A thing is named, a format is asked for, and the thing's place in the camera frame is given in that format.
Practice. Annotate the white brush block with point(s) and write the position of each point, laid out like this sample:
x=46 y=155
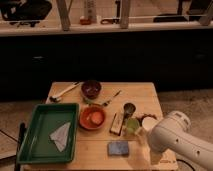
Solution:
x=117 y=123

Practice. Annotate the purple bowl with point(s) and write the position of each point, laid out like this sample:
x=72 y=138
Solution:
x=91 y=89

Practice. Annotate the red small object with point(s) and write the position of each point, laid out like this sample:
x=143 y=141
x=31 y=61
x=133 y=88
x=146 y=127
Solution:
x=84 y=21

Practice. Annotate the white folded cloth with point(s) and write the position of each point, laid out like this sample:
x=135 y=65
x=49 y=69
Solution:
x=60 y=136

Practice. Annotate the orange bowl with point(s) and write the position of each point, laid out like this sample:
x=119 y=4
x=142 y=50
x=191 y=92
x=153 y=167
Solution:
x=85 y=114

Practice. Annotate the white cup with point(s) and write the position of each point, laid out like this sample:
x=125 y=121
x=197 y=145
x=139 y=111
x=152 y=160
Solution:
x=148 y=123

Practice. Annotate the green handled fork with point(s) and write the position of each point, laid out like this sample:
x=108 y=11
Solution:
x=102 y=103

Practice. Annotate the dark metal cup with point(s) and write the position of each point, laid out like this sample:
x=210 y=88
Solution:
x=129 y=109

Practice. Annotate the blue sponge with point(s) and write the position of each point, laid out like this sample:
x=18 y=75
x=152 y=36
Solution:
x=118 y=148

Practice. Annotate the green cup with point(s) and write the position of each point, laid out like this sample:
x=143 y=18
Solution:
x=132 y=125

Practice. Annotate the orange food piece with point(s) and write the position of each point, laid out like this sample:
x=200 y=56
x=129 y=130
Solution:
x=96 y=118

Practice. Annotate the wooden post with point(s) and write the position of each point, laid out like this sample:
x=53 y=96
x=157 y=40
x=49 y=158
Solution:
x=63 y=13
x=124 y=17

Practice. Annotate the black office chair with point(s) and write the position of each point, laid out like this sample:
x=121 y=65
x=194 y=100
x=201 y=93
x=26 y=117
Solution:
x=30 y=12

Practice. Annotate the wooden post left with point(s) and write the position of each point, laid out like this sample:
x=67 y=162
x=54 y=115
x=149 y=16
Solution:
x=63 y=13

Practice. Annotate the green plastic tray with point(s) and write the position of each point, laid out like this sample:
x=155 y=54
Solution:
x=37 y=147

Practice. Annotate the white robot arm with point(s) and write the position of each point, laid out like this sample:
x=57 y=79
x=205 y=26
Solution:
x=171 y=133

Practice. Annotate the wooden post middle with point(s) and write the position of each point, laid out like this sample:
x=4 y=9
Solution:
x=124 y=17

